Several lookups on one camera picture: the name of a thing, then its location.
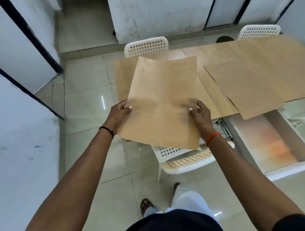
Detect brown sandal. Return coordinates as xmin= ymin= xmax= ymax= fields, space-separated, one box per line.
xmin=140 ymin=198 xmax=154 ymax=216

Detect white trousers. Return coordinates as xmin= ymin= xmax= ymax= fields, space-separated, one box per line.
xmin=143 ymin=184 xmax=218 ymax=217

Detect black round object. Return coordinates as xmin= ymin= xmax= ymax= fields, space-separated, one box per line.
xmin=216 ymin=36 xmax=235 ymax=44

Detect white perforated plastic chair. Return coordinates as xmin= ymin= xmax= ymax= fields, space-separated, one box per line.
xmin=151 ymin=140 xmax=235 ymax=183
xmin=237 ymin=24 xmax=281 ymax=40
xmin=124 ymin=36 xmax=169 ymax=58

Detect dark blue shirt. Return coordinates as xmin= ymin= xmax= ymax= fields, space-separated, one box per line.
xmin=126 ymin=209 xmax=224 ymax=231

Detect orange wrist thread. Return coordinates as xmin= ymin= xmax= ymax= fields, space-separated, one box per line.
xmin=205 ymin=132 xmax=221 ymax=147

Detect translucent brown paper sheet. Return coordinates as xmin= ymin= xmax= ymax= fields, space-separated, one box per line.
xmin=118 ymin=56 xmax=201 ymax=150

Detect metal drawer rail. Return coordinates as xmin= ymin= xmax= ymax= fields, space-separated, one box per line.
xmin=216 ymin=119 xmax=234 ymax=143

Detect white open drawer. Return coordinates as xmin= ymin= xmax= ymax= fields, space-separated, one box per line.
xmin=224 ymin=99 xmax=305 ymax=182

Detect person's left forearm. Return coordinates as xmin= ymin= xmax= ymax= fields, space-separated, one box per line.
xmin=25 ymin=129 xmax=114 ymax=231

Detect black wrist thread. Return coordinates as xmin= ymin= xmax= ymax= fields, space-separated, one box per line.
xmin=99 ymin=126 xmax=114 ymax=139

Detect person's right hand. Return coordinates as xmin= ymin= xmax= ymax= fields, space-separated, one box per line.
xmin=189 ymin=100 xmax=217 ymax=141

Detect person's left hand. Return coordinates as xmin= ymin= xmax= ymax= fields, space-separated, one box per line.
xmin=104 ymin=99 xmax=133 ymax=135

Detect person's right forearm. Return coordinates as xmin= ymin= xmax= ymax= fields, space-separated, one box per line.
xmin=206 ymin=134 xmax=305 ymax=231

